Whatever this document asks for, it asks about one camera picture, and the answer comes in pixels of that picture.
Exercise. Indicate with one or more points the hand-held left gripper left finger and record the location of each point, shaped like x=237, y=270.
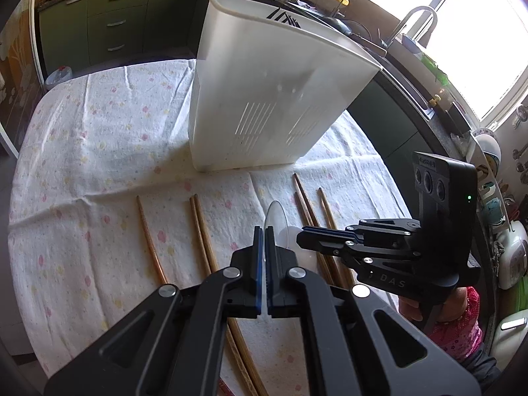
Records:
x=258, y=274

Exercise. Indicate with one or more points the person's right hand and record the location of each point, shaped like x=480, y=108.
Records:
x=410, y=309

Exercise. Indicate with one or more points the wooden chopstick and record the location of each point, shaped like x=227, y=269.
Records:
x=202, y=243
x=150, y=239
x=206, y=237
x=326, y=208
x=302, y=210
x=303, y=198

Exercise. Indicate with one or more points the white rice cooker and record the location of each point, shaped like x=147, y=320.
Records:
x=513, y=251

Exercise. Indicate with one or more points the white kitchen appliance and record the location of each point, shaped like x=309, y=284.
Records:
x=513, y=338

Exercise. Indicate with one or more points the clear plastic spoon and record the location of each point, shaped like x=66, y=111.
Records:
x=275, y=216

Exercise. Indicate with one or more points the window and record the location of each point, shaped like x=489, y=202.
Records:
x=474, y=29

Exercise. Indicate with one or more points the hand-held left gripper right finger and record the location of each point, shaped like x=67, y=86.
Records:
x=269, y=274

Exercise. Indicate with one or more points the clear plastic bottle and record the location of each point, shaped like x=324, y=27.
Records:
x=60, y=78

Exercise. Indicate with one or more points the dark green kitchen cabinets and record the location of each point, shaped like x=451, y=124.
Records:
x=119, y=20

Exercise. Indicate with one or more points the white floral tablecloth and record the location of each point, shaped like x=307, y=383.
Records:
x=103, y=152

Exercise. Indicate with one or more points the chrome kitchen faucet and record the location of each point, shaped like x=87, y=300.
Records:
x=414, y=18

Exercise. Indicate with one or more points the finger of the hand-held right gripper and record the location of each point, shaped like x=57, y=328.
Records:
x=371, y=227
x=330, y=245

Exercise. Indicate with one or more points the white plate in rack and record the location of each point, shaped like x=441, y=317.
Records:
x=489, y=148

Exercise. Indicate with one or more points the white plastic utensil holder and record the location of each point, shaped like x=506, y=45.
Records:
x=264, y=90

